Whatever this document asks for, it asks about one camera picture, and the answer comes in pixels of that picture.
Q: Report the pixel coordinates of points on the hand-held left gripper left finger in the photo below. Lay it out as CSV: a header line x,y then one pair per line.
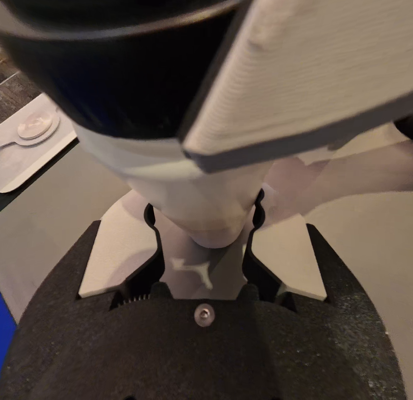
x,y
113,254

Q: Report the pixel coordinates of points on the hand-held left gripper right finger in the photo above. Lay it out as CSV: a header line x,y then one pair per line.
x,y
287,258

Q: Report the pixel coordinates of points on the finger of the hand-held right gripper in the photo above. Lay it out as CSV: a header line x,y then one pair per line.
x,y
306,67

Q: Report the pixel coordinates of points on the white plastic bottle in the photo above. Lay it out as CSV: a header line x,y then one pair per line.
x,y
200,196

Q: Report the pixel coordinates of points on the blue plastic bin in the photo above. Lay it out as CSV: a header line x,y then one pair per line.
x,y
6,319

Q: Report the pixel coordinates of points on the black bottle lid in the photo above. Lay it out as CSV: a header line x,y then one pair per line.
x,y
122,67

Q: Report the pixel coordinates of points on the person's right forearm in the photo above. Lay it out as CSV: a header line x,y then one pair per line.
x,y
355,174

